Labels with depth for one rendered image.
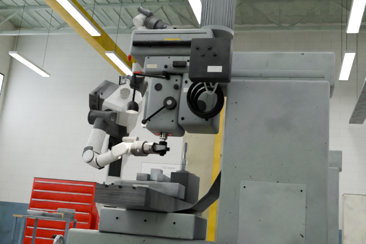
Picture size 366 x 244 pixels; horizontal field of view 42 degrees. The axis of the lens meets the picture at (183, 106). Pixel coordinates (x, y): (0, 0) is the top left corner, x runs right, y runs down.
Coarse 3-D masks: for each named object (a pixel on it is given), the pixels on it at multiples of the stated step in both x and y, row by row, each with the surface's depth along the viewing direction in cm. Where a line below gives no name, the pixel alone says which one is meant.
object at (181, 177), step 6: (174, 174) 296; (180, 174) 295; (186, 174) 293; (192, 174) 299; (174, 180) 295; (180, 180) 294; (186, 180) 292; (192, 180) 299; (198, 180) 310; (186, 186) 291; (192, 186) 299; (198, 186) 310; (186, 192) 290; (192, 192) 299; (198, 192) 310; (186, 198) 289; (192, 198) 299
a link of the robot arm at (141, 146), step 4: (136, 144) 270; (140, 144) 269; (144, 144) 269; (148, 144) 266; (152, 144) 263; (156, 144) 267; (136, 148) 269; (140, 148) 268; (144, 148) 266; (148, 148) 265; (152, 148) 263; (136, 152) 270; (140, 152) 268; (144, 152) 269; (148, 152) 269; (152, 152) 266; (156, 152) 266
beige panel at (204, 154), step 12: (192, 144) 442; (204, 144) 439; (216, 144) 436; (192, 156) 439; (204, 156) 436; (216, 156) 433; (192, 168) 436; (204, 168) 433; (216, 168) 430; (204, 180) 430; (204, 192) 427; (216, 204) 422; (204, 216) 422; (216, 216) 419; (216, 228) 417
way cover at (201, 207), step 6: (216, 180) 242; (216, 186) 248; (210, 192) 243; (216, 192) 256; (204, 198) 243; (210, 198) 253; (216, 198) 264; (198, 204) 244; (204, 204) 254; (210, 204) 265; (180, 210) 240; (186, 210) 244; (192, 210) 249; (198, 210) 256; (204, 210) 267
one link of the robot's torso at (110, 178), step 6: (108, 138) 338; (126, 156) 330; (114, 162) 332; (120, 162) 332; (126, 162) 334; (108, 168) 326; (114, 168) 331; (120, 168) 331; (108, 174) 329; (114, 174) 330; (120, 174) 325; (108, 180) 323
